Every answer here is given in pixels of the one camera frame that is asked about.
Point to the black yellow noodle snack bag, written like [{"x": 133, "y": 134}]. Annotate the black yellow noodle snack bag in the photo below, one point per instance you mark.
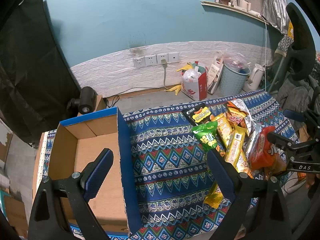
[{"x": 198, "y": 115}]

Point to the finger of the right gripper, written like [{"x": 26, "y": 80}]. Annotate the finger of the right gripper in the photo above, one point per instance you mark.
[
  {"x": 296, "y": 116},
  {"x": 283, "y": 143}
]

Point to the black softbox light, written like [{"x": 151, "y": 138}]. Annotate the black softbox light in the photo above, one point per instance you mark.
[{"x": 36, "y": 83}]

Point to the small yellow snack packet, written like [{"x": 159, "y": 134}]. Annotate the small yellow snack packet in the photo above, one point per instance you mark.
[{"x": 214, "y": 197}]

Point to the gold long snack pack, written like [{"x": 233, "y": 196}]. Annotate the gold long snack pack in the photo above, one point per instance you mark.
[{"x": 235, "y": 146}]

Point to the white electric kettle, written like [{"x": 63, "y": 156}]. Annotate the white electric kettle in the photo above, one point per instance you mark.
[{"x": 254, "y": 79}]

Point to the orange chip bag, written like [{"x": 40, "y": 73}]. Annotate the orange chip bag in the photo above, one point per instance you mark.
[{"x": 265, "y": 156}]

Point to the red yellow striped snack bag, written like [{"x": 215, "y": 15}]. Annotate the red yellow striped snack bag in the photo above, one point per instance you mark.
[{"x": 234, "y": 115}]

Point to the banana peel on floor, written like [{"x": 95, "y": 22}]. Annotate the banana peel on floor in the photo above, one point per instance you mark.
[{"x": 176, "y": 89}]

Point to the silver foil snack bag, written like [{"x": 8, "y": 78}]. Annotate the silver foil snack bag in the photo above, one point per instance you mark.
[{"x": 254, "y": 129}]

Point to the green snack bag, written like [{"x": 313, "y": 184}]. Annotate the green snack bag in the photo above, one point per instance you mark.
[{"x": 206, "y": 135}]

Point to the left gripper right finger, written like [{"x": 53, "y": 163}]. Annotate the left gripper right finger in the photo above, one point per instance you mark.
[{"x": 271, "y": 217}]

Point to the black spotlight on box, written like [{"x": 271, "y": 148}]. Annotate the black spotlight on box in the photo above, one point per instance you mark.
[{"x": 85, "y": 103}]

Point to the light blue waste bin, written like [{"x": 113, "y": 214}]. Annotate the light blue waste bin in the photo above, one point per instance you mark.
[{"x": 232, "y": 82}]

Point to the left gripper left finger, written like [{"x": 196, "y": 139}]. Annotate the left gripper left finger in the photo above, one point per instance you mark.
[{"x": 48, "y": 219}]

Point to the wall shelf with items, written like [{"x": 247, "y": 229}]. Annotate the wall shelf with items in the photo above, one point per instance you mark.
[{"x": 235, "y": 0}]

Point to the white carton leaning on bin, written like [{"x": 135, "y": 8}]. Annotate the white carton leaning on bin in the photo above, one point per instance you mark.
[{"x": 214, "y": 72}]

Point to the patterned blue tablecloth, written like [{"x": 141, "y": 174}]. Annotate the patterned blue tablecloth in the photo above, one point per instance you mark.
[{"x": 159, "y": 178}]

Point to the right human hand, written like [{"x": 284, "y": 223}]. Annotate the right human hand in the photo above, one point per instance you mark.
[{"x": 310, "y": 179}]

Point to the red white paper bag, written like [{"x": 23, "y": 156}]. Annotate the red white paper bag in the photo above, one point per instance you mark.
[{"x": 194, "y": 82}]

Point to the white wall socket strip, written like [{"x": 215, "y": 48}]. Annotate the white wall socket strip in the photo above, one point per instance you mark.
[{"x": 156, "y": 59}]

